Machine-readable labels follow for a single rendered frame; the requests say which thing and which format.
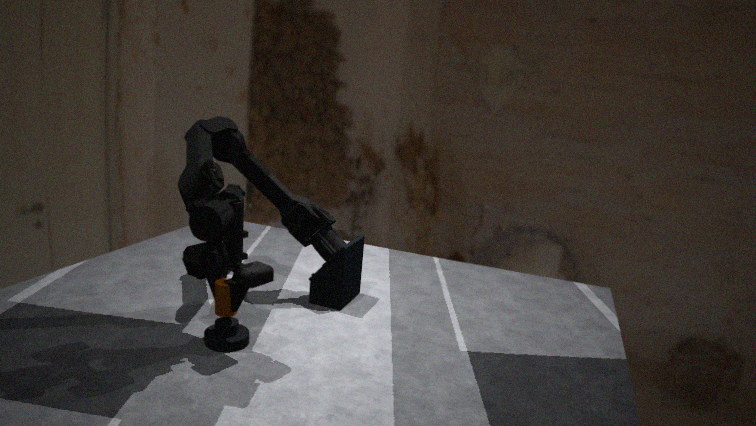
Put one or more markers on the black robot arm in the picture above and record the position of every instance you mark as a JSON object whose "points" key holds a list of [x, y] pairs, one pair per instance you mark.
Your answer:
{"points": [[212, 213]]}

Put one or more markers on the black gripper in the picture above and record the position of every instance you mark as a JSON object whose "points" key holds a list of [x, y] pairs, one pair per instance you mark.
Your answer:
{"points": [[245, 276]]}

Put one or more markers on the black round pedestal with short shaft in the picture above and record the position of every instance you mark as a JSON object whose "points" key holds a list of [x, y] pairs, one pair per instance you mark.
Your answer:
{"points": [[226, 335]]}

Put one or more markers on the orange tapered knob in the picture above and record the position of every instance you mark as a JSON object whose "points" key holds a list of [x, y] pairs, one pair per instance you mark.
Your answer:
{"points": [[222, 299]]}

